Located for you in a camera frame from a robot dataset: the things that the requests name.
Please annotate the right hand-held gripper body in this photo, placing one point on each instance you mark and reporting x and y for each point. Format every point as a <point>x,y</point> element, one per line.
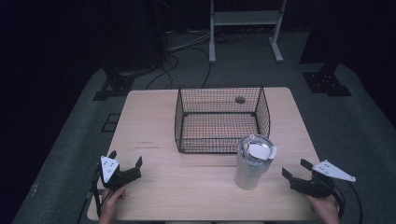
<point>314,186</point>

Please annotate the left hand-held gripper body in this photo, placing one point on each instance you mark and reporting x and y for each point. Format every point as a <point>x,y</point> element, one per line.
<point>109,168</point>

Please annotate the steel tumbler with clear lid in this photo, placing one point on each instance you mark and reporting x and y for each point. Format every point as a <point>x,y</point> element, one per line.
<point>249,169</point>

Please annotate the person's right hand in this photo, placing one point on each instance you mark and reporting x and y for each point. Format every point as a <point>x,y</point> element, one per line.
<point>327,208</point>

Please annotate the person's left hand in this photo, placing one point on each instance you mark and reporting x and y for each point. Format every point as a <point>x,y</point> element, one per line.
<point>109,205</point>

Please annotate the black stand with cross base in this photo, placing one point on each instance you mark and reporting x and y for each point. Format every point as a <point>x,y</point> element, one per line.
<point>116,84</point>

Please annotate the black stand with flat base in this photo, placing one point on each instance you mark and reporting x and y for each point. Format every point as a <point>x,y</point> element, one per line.
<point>327,82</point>

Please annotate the small brown round object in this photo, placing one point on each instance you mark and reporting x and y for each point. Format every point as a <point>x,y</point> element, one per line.
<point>240,100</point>

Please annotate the white metal table frame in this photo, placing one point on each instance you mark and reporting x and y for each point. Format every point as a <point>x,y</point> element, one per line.
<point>246,17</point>

